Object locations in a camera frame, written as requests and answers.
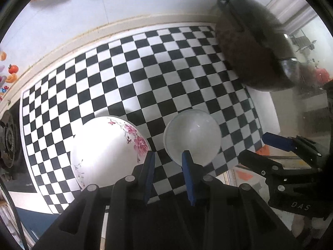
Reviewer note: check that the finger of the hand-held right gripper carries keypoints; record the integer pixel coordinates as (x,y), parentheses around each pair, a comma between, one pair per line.
(257,161)
(278,141)

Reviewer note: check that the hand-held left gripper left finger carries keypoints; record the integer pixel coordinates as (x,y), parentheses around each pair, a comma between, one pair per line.
(149,173)

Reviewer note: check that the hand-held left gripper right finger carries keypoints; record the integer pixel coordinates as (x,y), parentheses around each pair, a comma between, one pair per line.
(187,177)

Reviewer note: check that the small white bowl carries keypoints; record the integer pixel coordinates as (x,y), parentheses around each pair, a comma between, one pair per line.
(192,135)

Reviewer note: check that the white floral ceramic bowl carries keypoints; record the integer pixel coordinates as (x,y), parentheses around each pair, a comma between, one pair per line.
(104,151)

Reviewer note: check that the red plastic object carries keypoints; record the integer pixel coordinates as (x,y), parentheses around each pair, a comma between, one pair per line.
(323,74)

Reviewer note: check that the dark lidded pot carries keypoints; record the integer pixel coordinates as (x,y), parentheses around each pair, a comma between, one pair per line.
(249,49)

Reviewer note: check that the black and white checkered mat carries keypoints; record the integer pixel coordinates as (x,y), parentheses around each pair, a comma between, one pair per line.
(156,70)

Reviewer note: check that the black gas stove burner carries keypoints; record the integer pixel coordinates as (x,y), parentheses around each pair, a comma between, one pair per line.
(9,140)

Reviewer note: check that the colourful fruit wall sticker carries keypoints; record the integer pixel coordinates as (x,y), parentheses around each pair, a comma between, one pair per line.
(10,71)

